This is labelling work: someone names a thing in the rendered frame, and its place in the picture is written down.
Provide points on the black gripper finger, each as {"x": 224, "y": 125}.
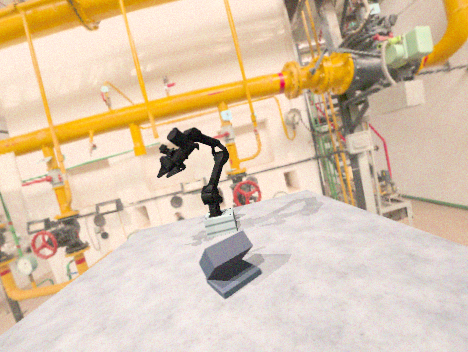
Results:
{"x": 173, "y": 171}
{"x": 163, "y": 170}

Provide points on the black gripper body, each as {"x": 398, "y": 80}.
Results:
{"x": 176, "y": 159}

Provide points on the grey sloped panel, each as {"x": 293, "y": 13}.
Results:
{"x": 224, "y": 268}

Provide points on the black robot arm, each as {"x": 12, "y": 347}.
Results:
{"x": 185, "y": 141}

